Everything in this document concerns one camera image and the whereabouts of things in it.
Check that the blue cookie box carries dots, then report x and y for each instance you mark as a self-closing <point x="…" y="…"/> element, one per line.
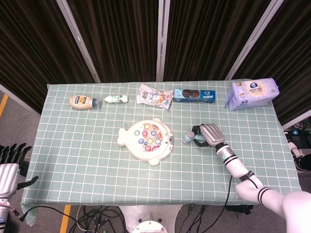
<point x="194" y="95"/>

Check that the mayonnaise squeeze bottle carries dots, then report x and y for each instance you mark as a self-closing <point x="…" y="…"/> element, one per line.
<point x="81" y="102"/>

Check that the green checked tablecloth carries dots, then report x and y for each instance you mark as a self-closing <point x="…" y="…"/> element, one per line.
<point x="97" y="157"/>

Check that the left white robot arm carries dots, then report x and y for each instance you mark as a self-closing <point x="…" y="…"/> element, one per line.
<point x="3" y="213"/>

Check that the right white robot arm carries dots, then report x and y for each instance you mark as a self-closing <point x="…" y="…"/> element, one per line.
<point x="243" y="170"/>

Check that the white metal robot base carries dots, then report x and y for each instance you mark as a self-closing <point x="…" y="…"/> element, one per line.
<point x="149" y="218"/>

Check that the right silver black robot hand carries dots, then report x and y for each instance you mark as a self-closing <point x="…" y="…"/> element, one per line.
<point x="212" y="134"/>

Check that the cream fish-shaped toy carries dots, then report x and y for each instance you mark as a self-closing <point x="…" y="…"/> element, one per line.
<point x="148" y="139"/>

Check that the purple tissue pack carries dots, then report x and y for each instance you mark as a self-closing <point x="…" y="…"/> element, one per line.
<point x="251" y="93"/>

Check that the white crinkled snack bag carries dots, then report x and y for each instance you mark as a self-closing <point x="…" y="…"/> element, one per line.
<point x="153" y="97"/>

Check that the black bag under table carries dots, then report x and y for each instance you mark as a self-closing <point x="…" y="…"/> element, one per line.
<point x="239" y="210"/>

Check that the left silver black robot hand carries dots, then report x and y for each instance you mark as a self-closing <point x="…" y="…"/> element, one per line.
<point x="8" y="179"/>

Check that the black equipment box blue light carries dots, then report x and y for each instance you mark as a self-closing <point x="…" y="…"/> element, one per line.
<point x="297" y="138"/>

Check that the small white green bottle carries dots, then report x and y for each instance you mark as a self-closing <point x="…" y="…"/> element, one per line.
<point x="116" y="99"/>

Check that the aluminium partition post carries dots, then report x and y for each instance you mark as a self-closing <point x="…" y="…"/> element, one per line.
<point x="81" y="43"/>
<point x="162" y="41"/>
<point x="255" y="41"/>

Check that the dark ribbed partition panel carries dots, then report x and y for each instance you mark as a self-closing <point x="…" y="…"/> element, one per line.
<point x="121" y="41"/>
<point x="209" y="41"/>
<point x="291" y="48"/>
<point x="31" y="48"/>

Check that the white sneaker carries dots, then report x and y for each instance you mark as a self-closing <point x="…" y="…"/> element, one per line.
<point x="294" y="150"/>

